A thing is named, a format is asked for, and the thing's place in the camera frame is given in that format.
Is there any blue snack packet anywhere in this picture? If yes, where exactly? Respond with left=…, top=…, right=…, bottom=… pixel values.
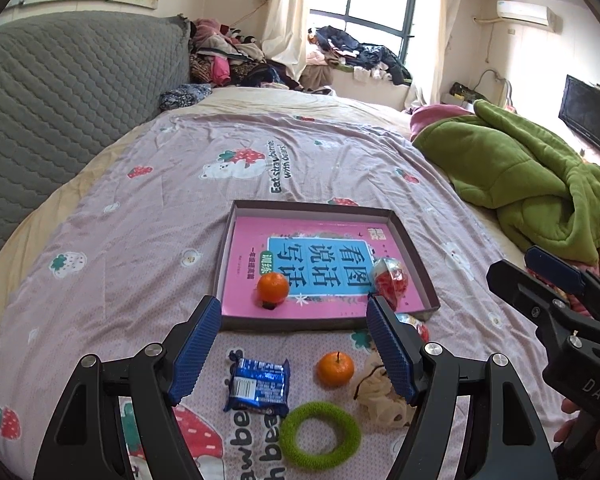
left=223, top=352, right=291, bottom=417

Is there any pile of mixed clothes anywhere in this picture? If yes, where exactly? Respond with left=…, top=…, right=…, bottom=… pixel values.
left=187, top=17, right=306, bottom=92

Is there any green fleece blanket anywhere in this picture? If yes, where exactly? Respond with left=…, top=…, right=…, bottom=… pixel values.
left=412, top=100, right=600, bottom=266

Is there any cream curtain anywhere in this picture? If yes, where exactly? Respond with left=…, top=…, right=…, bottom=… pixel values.
left=261, top=0, right=322, bottom=68
left=405, top=0, right=469, bottom=111

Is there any orange tangerine with stem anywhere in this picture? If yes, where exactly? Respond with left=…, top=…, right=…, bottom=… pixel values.
left=316, top=351, right=355, bottom=389

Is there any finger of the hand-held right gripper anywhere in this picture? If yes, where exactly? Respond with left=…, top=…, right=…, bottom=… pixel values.
left=485, top=259, right=588, bottom=343
left=524, top=245, right=600, bottom=311

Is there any shallow grey cardboard box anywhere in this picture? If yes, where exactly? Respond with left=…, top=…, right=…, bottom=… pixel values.
left=214, top=200, right=441, bottom=332

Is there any beige ruffled scrunchie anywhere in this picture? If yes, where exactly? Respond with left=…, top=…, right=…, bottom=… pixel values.
left=350, top=350, right=418, bottom=429

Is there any white air conditioner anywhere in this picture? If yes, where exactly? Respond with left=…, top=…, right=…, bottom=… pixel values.
left=495, top=0, right=564, bottom=34

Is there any pink strawberry printed blanket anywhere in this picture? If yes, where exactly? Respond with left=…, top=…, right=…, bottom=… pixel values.
left=0, top=105, right=568, bottom=480

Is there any pile of dark clothes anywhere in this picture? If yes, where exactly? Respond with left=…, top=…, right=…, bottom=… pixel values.
left=307, top=25, right=414, bottom=86

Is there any pink pillow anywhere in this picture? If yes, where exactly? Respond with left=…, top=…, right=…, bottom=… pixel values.
left=409, top=103, right=481, bottom=137

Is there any pink and blue book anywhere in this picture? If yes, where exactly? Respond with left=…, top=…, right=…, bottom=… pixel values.
left=223, top=217, right=428, bottom=320

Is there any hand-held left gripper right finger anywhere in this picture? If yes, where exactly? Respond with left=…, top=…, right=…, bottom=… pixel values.
left=366, top=294, right=558, bottom=480

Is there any green fuzzy ring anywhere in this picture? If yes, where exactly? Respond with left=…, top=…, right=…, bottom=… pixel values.
left=280, top=401, right=362, bottom=466

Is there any grey quilted headboard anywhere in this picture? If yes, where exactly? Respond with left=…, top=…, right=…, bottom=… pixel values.
left=0, top=14, right=192, bottom=281

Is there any dark blue patterned cloth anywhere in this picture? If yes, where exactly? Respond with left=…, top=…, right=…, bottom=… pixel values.
left=159, top=83, right=214, bottom=112

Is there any black box on side table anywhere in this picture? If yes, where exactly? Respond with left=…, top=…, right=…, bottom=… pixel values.
left=449, top=81, right=488, bottom=103

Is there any red and white wrapped snack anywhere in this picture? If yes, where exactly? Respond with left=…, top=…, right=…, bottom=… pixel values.
left=395, top=312, right=431, bottom=345
left=370, top=257, right=411, bottom=311

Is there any stemless orange tangerine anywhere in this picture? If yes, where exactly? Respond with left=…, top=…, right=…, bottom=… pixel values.
left=256, top=271, right=291, bottom=308

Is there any person's right hand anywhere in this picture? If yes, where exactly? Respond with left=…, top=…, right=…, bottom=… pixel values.
left=553, top=396, right=588, bottom=445

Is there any black wall television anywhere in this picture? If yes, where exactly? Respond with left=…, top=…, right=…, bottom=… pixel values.
left=558, top=74, right=600, bottom=162

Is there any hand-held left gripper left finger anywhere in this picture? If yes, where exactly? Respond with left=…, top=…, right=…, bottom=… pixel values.
left=32, top=295, right=223, bottom=480

